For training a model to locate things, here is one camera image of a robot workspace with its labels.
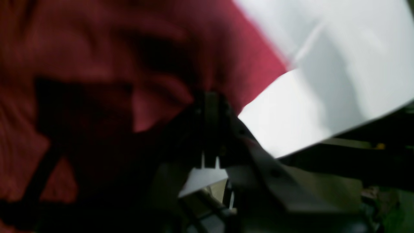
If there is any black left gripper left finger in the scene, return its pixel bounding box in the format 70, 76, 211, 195
1, 94, 206, 233

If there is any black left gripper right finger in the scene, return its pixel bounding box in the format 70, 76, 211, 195
203, 92, 372, 233

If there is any dark red long-sleeve T-shirt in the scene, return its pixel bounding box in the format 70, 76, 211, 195
1, 0, 287, 204

